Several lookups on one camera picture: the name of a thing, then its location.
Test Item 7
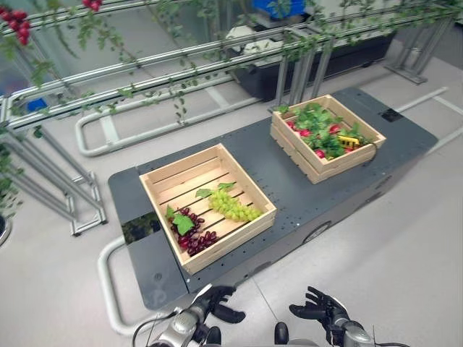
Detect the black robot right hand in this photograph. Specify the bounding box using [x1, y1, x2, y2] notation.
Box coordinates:
[289, 286, 351, 332]

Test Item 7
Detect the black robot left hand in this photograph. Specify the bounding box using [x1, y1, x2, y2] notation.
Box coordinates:
[192, 285, 247, 324]

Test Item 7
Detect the robot dark left foot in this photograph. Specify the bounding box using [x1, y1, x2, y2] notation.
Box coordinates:
[206, 325, 222, 347]

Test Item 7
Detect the robot dark foot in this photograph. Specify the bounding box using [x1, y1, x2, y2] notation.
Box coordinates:
[273, 321, 290, 346]
[206, 325, 222, 347]

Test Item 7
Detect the robot dark right foot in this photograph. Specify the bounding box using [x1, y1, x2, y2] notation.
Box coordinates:
[273, 321, 290, 346]

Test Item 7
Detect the red grape bunch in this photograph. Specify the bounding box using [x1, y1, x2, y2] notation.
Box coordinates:
[165, 205, 219, 257]

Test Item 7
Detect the green grape bunch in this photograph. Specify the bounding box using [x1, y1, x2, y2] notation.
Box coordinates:
[195, 182, 263, 223]

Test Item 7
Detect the dark grey mobile platform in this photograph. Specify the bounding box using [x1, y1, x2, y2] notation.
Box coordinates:
[108, 86, 439, 311]

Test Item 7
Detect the wooden crate with grapes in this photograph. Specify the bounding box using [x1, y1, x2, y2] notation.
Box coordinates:
[139, 143, 278, 275]

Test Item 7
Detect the wooden crate with leaves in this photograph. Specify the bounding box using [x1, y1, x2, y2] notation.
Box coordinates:
[270, 94, 386, 186]

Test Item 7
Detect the yellow plastic item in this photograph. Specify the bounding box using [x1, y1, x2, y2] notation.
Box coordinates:
[337, 134, 363, 150]

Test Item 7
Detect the round grey floor fixture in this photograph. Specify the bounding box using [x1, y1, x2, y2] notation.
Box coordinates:
[0, 214, 14, 248]

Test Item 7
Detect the long black planter base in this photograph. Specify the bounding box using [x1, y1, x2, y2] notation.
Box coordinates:
[230, 31, 396, 103]

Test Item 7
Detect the blue plastic box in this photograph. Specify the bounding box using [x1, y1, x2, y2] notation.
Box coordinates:
[250, 0, 304, 20]

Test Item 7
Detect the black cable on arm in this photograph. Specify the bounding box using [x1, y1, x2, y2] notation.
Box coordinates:
[131, 312, 182, 347]

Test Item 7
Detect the grey floor guard rail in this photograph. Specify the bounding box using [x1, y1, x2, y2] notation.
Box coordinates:
[394, 85, 463, 153]
[75, 72, 278, 158]
[97, 236, 160, 336]

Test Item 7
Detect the aluminium frame support stand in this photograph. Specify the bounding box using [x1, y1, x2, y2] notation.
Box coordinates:
[0, 121, 109, 238]
[383, 17, 455, 85]

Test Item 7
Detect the aluminium trellis frame with vines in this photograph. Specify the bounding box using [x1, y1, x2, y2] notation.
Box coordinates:
[0, 0, 463, 128]

